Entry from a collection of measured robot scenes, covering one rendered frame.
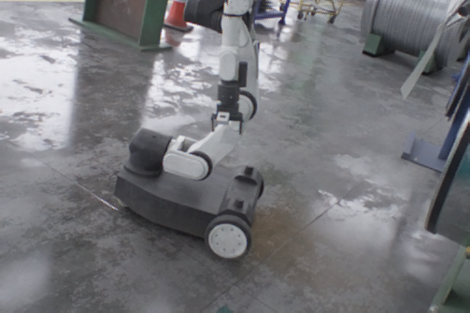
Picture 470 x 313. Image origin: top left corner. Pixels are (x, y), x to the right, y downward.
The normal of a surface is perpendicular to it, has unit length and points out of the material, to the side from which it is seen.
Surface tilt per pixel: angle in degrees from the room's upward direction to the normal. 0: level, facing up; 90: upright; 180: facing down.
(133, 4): 90
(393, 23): 109
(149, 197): 90
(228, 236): 90
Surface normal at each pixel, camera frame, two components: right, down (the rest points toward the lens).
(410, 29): -0.59, 0.47
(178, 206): -0.17, 0.33
